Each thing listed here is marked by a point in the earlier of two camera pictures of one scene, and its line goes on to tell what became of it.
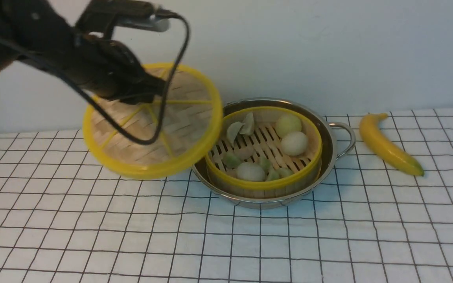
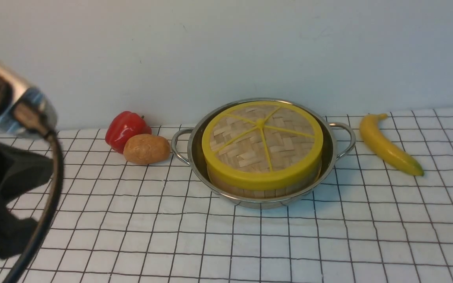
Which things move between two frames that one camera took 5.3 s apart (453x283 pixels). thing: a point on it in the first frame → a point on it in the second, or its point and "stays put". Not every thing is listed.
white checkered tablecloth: (45, 212) stays put
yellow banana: (386, 149) stays put
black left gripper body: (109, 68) → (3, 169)
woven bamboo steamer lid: (158, 140) → (261, 145)
